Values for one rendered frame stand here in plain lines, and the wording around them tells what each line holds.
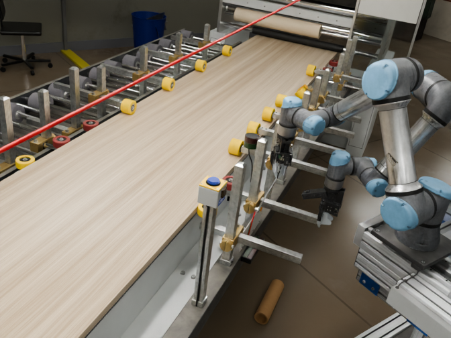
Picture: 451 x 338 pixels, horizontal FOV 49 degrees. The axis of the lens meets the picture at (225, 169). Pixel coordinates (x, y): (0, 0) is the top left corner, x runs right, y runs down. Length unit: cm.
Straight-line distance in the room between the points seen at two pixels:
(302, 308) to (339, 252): 64
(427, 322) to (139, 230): 102
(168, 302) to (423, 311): 92
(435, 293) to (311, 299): 133
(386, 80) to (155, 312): 116
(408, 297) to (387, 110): 61
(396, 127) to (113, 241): 103
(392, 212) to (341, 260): 177
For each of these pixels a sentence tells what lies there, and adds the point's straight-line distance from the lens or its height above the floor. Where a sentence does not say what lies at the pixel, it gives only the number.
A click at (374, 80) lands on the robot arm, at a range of 158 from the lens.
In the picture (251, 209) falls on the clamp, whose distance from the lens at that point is 213.
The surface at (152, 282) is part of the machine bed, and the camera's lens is 194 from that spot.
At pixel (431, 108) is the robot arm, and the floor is 144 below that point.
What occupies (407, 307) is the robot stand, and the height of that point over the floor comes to 92.
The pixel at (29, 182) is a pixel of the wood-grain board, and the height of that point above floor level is 90.
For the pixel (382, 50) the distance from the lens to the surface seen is 440.
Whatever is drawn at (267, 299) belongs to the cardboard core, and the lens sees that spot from 284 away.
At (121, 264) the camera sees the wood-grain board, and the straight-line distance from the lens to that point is 171.
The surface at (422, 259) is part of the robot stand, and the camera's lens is 178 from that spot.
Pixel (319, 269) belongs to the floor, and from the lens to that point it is 326.
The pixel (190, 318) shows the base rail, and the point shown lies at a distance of 182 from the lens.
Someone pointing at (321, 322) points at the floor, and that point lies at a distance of 292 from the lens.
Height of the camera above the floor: 203
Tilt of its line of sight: 29 degrees down
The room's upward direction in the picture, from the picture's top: 7 degrees clockwise
